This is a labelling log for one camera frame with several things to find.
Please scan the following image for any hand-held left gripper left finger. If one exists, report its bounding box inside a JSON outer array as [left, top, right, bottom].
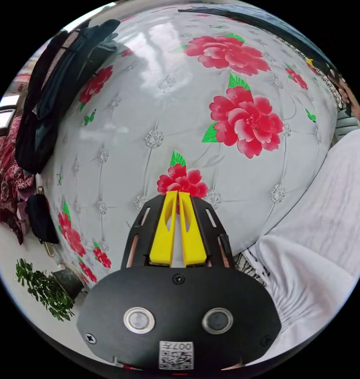
[[149, 191, 178, 266]]

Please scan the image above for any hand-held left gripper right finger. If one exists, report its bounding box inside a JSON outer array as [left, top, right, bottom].
[[178, 192, 208, 266]]

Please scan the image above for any potted green plant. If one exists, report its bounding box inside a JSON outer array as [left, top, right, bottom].
[[15, 258, 88, 322]]

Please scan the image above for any bed with floral sheet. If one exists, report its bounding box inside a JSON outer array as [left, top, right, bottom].
[[41, 4, 342, 292]]

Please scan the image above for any black bag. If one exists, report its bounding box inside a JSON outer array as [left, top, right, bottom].
[[25, 193, 60, 245]]

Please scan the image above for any person's body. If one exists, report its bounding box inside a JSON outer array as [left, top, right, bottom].
[[239, 128, 360, 365]]

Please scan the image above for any red patterned curtain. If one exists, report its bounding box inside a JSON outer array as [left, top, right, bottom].
[[0, 114, 36, 245]]

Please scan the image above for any pile of clothes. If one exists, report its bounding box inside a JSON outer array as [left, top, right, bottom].
[[15, 19, 121, 175]]

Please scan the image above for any window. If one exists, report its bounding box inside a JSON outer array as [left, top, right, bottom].
[[0, 94, 21, 133]]

